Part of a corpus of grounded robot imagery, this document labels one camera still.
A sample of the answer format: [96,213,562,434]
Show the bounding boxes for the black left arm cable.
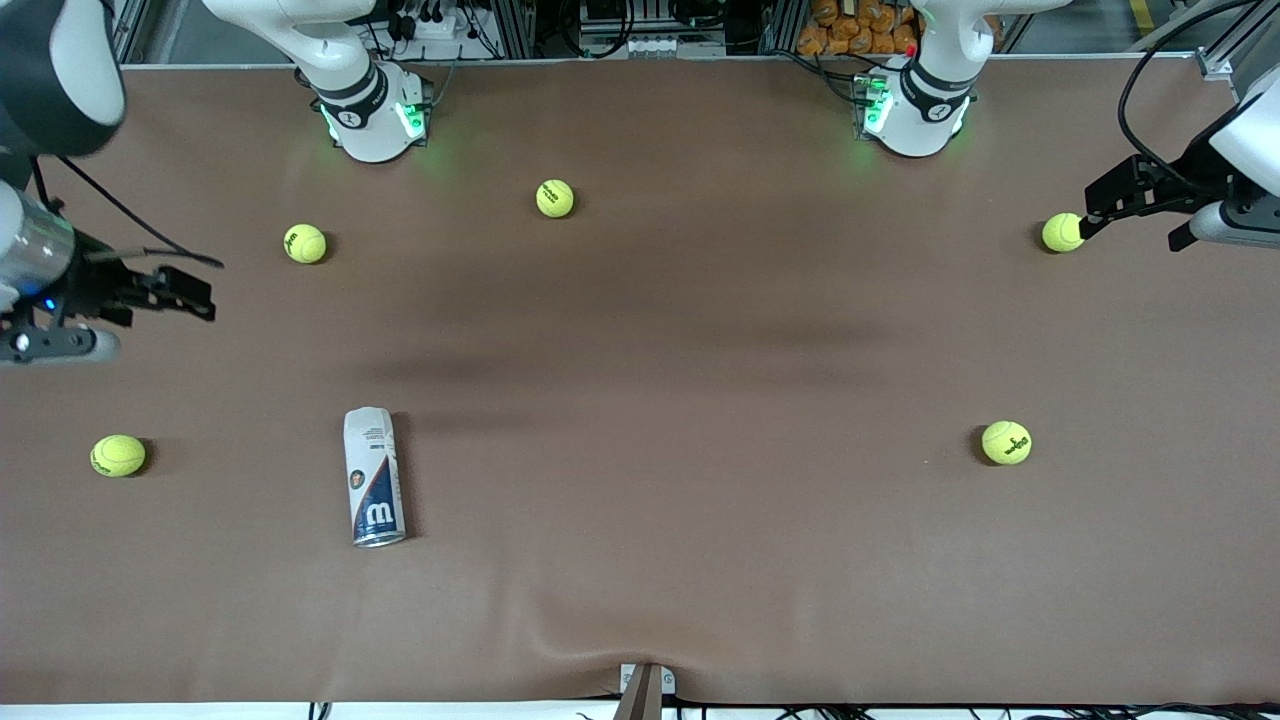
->
[1117,0,1263,193]

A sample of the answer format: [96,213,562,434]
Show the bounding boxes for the white blue tennis ball can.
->
[343,406,408,549]

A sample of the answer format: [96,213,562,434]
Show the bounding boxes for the yellow tennis ball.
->
[1041,212,1087,254]
[981,420,1033,466]
[90,433,147,478]

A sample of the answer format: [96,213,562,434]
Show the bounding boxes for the metal table clamp bracket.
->
[618,662,678,720]

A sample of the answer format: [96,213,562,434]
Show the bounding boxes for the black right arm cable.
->
[30,155,226,271]

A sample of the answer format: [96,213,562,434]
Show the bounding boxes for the white power strip black plugs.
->
[385,0,476,43]

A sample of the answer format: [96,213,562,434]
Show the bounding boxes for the brown table mat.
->
[0,58,1280,706]

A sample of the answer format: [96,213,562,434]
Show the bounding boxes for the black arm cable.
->
[30,155,226,271]
[1117,0,1263,193]

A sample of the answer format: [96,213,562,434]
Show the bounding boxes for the orange fruit pile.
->
[797,0,921,57]

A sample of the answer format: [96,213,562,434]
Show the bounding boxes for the aluminium frame post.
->
[110,0,151,66]
[1195,0,1280,81]

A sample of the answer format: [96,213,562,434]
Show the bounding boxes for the yellow tennis ball Wilson print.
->
[283,223,328,265]

